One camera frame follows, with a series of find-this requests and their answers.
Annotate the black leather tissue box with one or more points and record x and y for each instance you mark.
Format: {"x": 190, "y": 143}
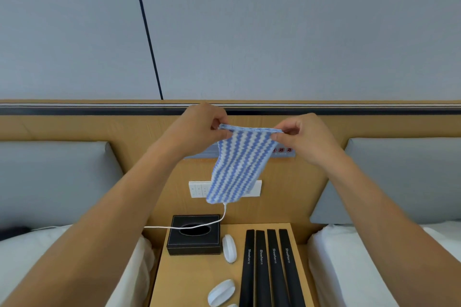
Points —
{"x": 191, "y": 245}

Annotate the person's left forearm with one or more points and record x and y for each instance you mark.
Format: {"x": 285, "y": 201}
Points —
{"x": 93, "y": 231}

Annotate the wooden nightstand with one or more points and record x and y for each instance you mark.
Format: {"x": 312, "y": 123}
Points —
{"x": 187, "y": 274}

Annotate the grey wall sign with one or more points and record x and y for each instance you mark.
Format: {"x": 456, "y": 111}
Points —
{"x": 284, "y": 152}

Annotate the blue white striped cloth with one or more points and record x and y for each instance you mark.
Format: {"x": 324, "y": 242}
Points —
{"x": 241, "y": 163}

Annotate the black charging device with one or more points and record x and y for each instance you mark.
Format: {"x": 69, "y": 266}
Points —
{"x": 14, "y": 233}

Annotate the wooden headboard panel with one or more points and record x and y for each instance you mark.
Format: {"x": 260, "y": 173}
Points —
{"x": 90, "y": 127}

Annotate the person's right hand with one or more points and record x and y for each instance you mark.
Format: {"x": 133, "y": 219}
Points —
{"x": 313, "y": 141}

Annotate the person's left hand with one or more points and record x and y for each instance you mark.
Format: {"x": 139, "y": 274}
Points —
{"x": 194, "y": 130}

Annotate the white switch socket panel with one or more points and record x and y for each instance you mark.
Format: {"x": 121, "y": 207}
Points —
{"x": 198, "y": 189}

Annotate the long black shoe spoon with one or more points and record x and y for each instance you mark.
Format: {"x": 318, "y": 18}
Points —
{"x": 247, "y": 270}
{"x": 292, "y": 270}
{"x": 278, "y": 270}
{"x": 263, "y": 270}

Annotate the grey headboard cushion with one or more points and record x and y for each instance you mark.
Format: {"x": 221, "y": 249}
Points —
{"x": 50, "y": 184}
{"x": 414, "y": 181}

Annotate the person's right forearm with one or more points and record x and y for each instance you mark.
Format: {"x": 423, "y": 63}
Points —
{"x": 389, "y": 231}

